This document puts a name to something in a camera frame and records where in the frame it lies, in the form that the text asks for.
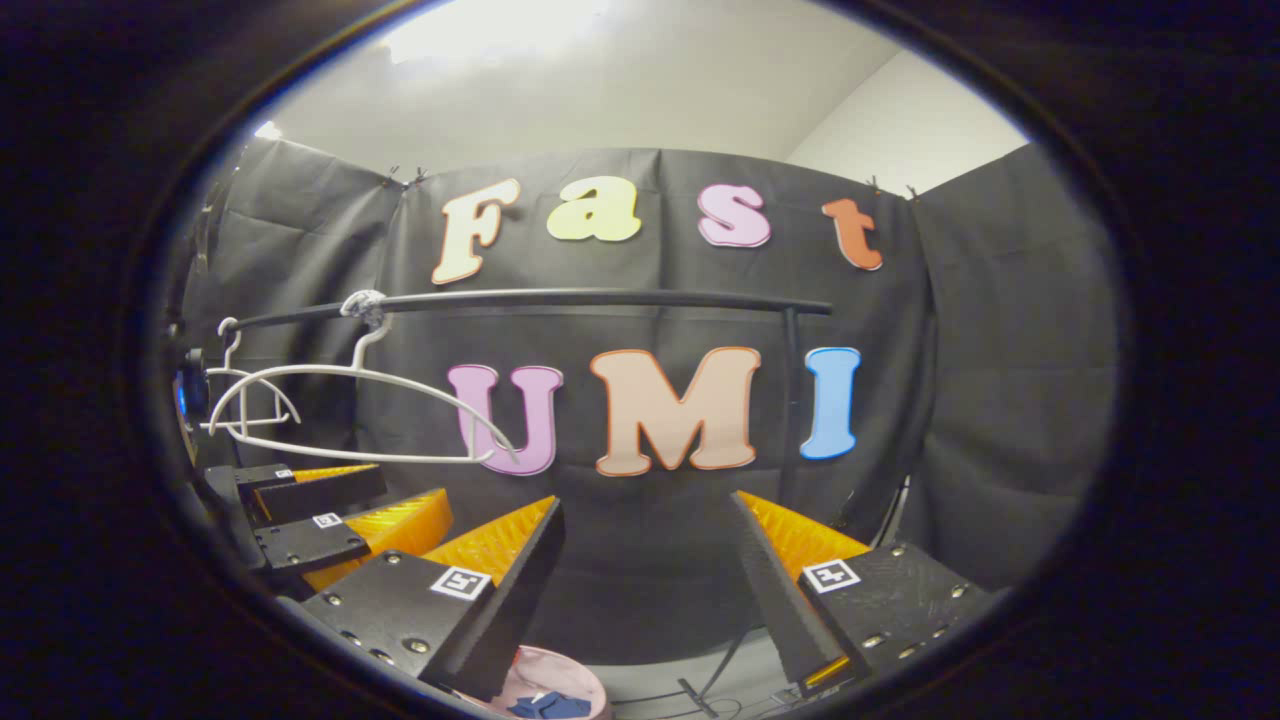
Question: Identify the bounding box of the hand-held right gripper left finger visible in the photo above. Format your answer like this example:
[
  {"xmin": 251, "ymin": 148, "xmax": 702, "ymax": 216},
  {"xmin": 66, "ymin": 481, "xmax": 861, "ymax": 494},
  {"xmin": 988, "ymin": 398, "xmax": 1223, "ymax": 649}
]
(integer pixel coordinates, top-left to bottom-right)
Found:
[{"xmin": 298, "ymin": 495, "xmax": 567, "ymax": 703}]

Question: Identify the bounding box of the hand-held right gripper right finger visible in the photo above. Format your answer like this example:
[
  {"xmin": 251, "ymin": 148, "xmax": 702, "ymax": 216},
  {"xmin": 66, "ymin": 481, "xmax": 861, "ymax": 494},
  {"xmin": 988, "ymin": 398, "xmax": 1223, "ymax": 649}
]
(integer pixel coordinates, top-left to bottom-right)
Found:
[{"xmin": 728, "ymin": 490, "xmax": 993, "ymax": 701}]

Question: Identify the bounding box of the pink laundry hamper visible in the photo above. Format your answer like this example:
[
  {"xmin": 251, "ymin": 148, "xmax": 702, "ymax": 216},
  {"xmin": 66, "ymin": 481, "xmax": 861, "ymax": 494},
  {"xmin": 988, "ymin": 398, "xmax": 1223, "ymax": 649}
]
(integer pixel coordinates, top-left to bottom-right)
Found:
[{"xmin": 470, "ymin": 645, "xmax": 613, "ymax": 720}]

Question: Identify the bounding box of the blue shirt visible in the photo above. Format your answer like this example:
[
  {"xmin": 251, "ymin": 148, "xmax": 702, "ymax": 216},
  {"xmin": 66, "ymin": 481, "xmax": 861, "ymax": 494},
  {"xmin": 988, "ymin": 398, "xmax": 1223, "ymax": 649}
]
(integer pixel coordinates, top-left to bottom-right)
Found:
[{"xmin": 508, "ymin": 690, "xmax": 593, "ymax": 720}]

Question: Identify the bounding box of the plain white hanger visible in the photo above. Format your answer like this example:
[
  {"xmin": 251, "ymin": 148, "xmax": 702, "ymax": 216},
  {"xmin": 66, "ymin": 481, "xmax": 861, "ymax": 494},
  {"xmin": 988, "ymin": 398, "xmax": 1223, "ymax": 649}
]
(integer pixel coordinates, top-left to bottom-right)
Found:
[{"xmin": 198, "ymin": 318, "xmax": 303, "ymax": 436}]

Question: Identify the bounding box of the white hanger with taped hook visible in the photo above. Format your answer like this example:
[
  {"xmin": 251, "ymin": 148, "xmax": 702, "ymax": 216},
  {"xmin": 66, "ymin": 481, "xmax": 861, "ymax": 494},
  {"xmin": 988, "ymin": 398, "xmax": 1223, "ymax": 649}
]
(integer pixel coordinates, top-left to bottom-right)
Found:
[{"xmin": 207, "ymin": 290, "xmax": 521, "ymax": 467}]

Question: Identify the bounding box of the black clothes rack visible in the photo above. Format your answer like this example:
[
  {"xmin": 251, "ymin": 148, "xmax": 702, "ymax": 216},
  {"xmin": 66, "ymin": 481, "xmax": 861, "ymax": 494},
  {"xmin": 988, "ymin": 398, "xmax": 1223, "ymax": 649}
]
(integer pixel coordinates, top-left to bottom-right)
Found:
[{"xmin": 222, "ymin": 288, "xmax": 836, "ymax": 481}]

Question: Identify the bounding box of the black backdrop cloth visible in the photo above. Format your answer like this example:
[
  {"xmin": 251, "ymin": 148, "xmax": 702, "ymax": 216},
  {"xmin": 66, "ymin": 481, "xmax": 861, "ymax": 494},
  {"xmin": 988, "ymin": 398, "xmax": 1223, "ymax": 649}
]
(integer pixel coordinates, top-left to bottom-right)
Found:
[{"xmin": 175, "ymin": 135, "xmax": 1121, "ymax": 666}]

